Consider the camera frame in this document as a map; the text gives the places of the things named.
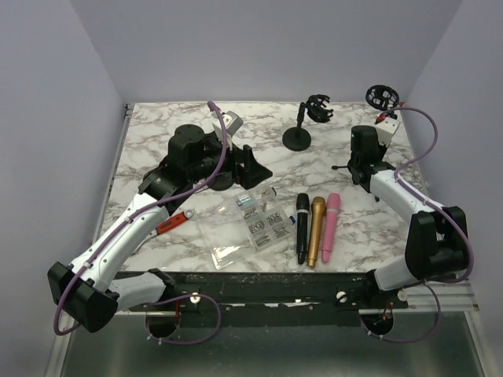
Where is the black microphone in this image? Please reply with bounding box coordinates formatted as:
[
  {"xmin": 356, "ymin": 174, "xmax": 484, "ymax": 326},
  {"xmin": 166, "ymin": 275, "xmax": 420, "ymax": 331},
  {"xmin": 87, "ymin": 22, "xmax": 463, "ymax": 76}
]
[{"xmin": 296, "ymin": 193, "xmax": 310, "ymax": 265}]

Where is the pink microphone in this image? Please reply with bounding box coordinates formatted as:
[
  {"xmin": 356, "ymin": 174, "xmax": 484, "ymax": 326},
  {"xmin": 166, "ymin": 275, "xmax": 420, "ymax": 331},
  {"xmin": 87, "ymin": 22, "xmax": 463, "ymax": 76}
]
[{"xmin": 321, "ymin": 192, "xmax": 340, "ymax": 263}]

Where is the red adjustable wrench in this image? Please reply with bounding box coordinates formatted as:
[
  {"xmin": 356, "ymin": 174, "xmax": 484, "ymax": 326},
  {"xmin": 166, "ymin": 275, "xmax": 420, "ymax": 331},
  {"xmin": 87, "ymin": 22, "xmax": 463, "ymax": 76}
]
[{"xmin": 147, "ymin": 210, "xmax": 194, "ymax": 240}]

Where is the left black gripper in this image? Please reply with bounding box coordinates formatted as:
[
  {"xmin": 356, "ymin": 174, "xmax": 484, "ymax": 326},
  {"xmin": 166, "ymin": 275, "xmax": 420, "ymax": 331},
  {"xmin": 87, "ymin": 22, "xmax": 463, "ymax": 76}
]
[{"xmin": 189, "ymin": 131, "xmax": 273, "ymax": 189}]

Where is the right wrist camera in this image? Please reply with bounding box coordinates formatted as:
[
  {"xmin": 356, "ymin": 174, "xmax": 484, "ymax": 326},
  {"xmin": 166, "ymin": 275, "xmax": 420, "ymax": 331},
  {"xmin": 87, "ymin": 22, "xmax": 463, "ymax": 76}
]
[{"xmin": 374, "ymin": 113, "xmax": 401, "ymax": 147}]

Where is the clear plastic bag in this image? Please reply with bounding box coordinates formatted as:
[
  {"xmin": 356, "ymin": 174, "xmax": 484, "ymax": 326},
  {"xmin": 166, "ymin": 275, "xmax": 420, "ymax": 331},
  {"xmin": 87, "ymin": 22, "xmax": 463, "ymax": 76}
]
[{"xmin": 196, "ymin": 203, "xmax": 257, "ymax": 270}]

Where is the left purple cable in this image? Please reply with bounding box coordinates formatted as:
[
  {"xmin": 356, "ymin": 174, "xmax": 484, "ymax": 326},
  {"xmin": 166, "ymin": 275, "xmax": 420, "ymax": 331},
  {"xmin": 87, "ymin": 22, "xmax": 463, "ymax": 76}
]
[{"xmin": 53, "ymin": 101, "xmax": 223, "ymax": 346}]

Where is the black clip microphone stand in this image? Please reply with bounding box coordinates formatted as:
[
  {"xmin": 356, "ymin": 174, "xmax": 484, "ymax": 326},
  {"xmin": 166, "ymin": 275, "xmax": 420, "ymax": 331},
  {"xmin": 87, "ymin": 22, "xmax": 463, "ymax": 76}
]
[{"xmin": 207, "ymin": 174, "xmax": 234, "ymax": 192}]

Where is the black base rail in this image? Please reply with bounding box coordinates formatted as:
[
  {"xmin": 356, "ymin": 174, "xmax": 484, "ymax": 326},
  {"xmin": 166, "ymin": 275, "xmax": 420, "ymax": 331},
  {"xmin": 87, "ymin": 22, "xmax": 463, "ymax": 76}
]
[{"xmin": 129, "ymin": 272, "xmax": 408, "ymax": 328}]

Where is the gold microphone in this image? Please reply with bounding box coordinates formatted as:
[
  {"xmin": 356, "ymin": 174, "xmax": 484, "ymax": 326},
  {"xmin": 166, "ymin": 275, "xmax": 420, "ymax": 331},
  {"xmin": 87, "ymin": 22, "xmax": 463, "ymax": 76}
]
[{"xmin": 307, "ymin": 196, "xmax": 326, "ymax": 268}]

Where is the black round-base shock-mount stand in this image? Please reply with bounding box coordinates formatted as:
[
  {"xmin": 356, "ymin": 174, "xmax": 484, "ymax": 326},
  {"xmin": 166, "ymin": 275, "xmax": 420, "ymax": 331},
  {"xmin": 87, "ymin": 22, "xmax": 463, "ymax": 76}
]
[{"xmin": 281, "ymin": 93, "xmax": 335, "ymax": 152}]

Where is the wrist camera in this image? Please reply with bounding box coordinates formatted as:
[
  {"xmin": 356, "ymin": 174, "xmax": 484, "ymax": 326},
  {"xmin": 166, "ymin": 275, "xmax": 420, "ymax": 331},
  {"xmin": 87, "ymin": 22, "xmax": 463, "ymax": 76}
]
[
  {"xmin": 374, "ymin": 113, "xmax": 401, "ymax": 147},
  {"xmin": 212, "ymin": 112, "xmax": 244, "ymax": 150}
]

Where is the clear plastic screw organizer box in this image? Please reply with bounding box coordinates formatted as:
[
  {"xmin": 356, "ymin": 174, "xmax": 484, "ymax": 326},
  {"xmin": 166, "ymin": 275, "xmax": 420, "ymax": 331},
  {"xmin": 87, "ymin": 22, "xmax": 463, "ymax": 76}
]
[{"xmin": 233, "ymin": 185, "xmax": 295, "ymax": 251}]

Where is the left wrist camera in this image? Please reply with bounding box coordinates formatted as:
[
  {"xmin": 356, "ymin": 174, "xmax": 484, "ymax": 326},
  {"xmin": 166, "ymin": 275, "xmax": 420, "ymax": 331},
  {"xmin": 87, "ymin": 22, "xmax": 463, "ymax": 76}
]
[{"xmin": 212, "ymin": 112, "xmax": 244, "ymax": 150}]

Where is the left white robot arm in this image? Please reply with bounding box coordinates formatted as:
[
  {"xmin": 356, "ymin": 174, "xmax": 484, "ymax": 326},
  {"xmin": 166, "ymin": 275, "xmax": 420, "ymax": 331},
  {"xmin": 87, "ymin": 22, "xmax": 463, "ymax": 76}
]
[{"xmin": 48, "ymin": 124, "xmax": 273, "ymax": 335}]

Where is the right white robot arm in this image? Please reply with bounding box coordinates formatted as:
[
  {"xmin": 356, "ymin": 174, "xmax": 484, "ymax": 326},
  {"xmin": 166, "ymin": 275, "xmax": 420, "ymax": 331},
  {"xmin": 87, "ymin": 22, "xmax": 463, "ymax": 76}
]
[{"xmin": 347, "ymin": 126, "xmax": 471, "ymax": 308}]

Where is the black tripod microphone stand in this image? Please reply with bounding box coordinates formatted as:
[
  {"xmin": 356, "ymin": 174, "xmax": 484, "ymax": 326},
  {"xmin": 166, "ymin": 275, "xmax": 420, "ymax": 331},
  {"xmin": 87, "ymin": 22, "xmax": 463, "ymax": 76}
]
[{"xmin": 332, "ymin": 85, "xmax": 399, "ymax": 193}]

